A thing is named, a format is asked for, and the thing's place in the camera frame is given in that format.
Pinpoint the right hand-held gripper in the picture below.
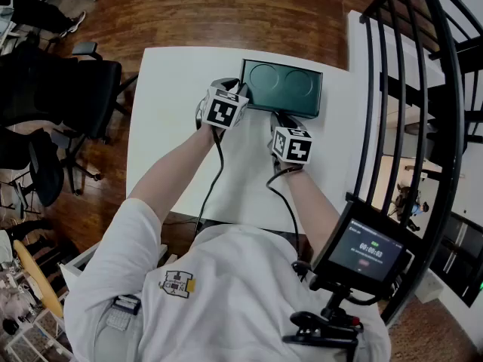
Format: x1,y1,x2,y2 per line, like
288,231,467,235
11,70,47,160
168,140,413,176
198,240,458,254
268,112,314,173

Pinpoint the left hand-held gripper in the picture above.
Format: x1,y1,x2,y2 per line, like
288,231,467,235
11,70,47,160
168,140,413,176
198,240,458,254
195,77,250,130

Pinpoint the dark green box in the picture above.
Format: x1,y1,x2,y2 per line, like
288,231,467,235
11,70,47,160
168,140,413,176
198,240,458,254
238,58,324,120

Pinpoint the person's left forearm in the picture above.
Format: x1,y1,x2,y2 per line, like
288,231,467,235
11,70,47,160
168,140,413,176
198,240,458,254
128,123,226,224

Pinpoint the person's right forearm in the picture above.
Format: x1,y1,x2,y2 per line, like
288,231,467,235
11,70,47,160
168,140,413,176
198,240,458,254
283,167,341,260

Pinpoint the black screen device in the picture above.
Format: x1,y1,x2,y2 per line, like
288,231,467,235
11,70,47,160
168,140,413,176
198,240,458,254
311,200,411,297

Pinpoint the black metal railing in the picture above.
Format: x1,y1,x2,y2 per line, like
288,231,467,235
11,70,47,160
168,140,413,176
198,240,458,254
345,0,483,326

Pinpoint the person's white t-shirt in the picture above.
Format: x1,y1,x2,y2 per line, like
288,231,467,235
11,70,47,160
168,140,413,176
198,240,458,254
63,197,392,362

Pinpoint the black mesh office chair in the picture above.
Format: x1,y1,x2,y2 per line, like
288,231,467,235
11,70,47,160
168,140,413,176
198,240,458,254
0,126,103,209

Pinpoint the round wooden table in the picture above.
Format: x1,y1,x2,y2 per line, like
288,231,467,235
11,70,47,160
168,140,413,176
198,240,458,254
13,239,64,319

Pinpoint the white shelf unit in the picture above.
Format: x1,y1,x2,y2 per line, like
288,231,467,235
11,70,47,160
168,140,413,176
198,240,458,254
0,292,72,362

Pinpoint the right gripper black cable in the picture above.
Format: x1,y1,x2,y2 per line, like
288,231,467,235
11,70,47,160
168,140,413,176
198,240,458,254
266,166,305,263

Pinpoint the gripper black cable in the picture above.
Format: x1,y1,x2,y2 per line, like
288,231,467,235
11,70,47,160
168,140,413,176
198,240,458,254
266,166,305,263
194,125,226,235

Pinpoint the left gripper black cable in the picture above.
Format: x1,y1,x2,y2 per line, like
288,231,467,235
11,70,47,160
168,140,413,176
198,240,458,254
194,125,226,235

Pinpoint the black clamp mount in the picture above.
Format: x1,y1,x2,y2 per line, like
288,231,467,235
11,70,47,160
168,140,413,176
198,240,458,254
281,281,378,362

